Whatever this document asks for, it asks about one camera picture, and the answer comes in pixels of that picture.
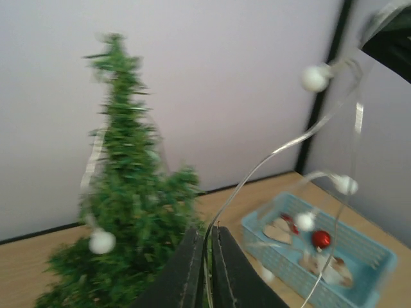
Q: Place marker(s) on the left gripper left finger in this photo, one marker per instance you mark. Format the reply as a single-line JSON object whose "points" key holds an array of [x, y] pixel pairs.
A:
{"points": [[181, 282]]}

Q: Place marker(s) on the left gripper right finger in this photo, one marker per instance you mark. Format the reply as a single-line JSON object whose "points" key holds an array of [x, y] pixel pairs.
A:
{"points": [[235, 283]]}

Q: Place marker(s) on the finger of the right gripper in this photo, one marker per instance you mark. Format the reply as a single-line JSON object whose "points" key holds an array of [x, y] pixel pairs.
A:
{"points": [[385, 37]]}

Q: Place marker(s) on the fairy light string white beads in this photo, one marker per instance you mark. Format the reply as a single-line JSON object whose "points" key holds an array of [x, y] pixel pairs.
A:
{"points": [[308, 147]]}

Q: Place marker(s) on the small green christmas tree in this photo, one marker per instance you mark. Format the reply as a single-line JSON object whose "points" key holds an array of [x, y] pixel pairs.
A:
{"points": [[138, 210]]}

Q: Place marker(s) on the light blue plastic basket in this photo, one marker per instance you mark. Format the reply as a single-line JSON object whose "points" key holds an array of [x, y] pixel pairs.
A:
{"points": [[349, 275]]}

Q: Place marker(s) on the wooden heart ornament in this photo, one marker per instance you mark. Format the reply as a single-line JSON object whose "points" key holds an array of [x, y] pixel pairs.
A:
{"points": [[281, 230]]}

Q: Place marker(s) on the red ball ornament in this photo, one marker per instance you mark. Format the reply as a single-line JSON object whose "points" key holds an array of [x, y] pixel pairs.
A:
{"points": [[321, 239]]}

